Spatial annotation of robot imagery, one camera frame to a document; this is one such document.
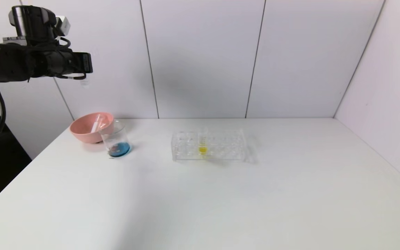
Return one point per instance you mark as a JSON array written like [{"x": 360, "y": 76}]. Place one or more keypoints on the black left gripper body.
[{"x": 86, "y": 63}]

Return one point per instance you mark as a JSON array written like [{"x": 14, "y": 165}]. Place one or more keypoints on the test tube with blue pigment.
[{"x": 85, "y": 83}]

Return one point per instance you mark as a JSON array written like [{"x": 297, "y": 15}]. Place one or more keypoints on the test tube with red pigment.
[{"x": 97, "y": 124}]

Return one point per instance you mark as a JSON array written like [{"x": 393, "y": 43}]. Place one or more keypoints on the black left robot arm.
[{"x": 9, "y": 62}]

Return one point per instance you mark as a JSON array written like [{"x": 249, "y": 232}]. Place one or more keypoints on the clear acrylic tube rack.
[{"x": 186, "y": 152}]

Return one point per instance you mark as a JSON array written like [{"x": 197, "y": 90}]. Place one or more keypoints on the test tube with yellow pigment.
[{"x": 202, "y": 149}]

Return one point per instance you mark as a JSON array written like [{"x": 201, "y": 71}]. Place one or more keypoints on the pink plastic bowl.
[{"x": 85, "y": 134}]

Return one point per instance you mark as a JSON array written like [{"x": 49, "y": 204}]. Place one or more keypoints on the clear glass beaker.
[{"x": 118, "y": 150}]

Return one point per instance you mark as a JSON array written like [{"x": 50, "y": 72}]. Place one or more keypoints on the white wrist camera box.
[{"x": 63, "y": 26}]

